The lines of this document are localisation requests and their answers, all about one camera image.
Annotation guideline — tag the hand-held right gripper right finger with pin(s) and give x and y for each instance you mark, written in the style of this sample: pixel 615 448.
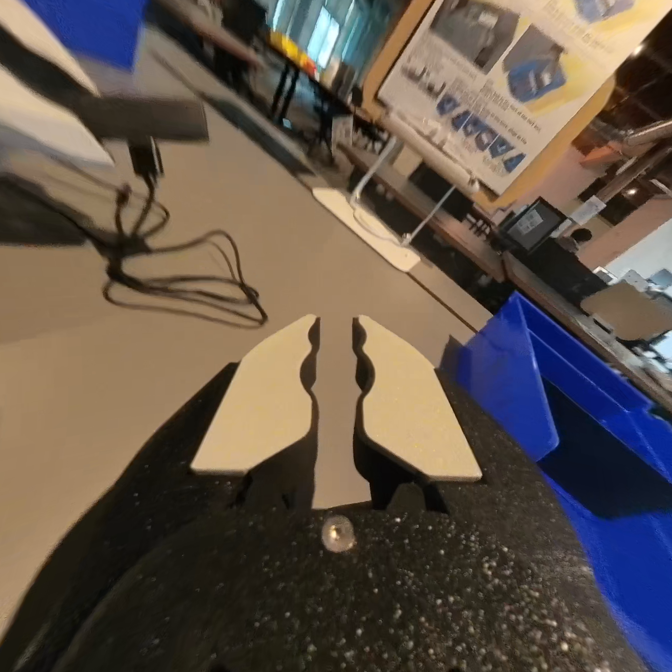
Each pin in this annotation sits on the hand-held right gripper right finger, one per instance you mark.
pixel 414 420

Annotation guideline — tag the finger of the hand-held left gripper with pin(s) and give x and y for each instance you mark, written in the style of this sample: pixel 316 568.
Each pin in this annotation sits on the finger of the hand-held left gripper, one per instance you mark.
pixel 42 120
pixel 21 15

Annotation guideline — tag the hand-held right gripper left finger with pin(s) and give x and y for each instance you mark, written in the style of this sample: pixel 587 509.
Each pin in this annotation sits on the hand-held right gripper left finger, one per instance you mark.
pixel 257 414

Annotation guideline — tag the blue plastic bin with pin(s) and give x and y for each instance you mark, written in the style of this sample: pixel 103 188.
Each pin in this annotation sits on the blue plastic bin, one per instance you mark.
pixel 89 26

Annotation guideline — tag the blue bin with divider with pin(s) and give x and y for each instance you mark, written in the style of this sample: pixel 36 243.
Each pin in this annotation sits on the blue bin with divider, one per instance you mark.
pixel 498 378

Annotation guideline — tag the grey USB hub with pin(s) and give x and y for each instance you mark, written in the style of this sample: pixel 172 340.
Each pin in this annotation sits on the grey USB hub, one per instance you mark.
pixel 157 118

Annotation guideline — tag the black framed display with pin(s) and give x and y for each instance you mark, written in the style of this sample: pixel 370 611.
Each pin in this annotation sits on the black framed display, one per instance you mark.
pixel 530 225

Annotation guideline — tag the tan board on stand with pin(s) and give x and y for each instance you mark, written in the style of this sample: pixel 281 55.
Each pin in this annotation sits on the tan board on stand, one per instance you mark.
pixel 624 309

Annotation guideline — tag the yellow plastic bin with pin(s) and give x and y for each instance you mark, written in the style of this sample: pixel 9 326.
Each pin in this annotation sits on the yellow plastic bin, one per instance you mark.
pixel 294 50

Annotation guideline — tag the printed instruction sheet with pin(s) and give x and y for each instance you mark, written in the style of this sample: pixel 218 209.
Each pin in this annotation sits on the printed instruction sheet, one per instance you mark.
pixel 472 78

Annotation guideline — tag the wooden display board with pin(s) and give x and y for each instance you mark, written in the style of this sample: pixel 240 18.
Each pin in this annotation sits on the wooden display board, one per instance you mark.
pixel 401 47

